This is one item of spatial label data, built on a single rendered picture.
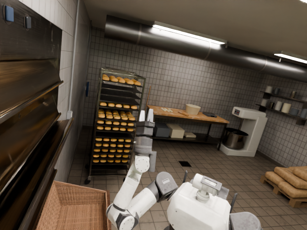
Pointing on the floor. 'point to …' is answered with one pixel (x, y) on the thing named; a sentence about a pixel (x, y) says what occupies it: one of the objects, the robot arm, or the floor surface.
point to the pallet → (295, 202)
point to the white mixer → (244, 133)
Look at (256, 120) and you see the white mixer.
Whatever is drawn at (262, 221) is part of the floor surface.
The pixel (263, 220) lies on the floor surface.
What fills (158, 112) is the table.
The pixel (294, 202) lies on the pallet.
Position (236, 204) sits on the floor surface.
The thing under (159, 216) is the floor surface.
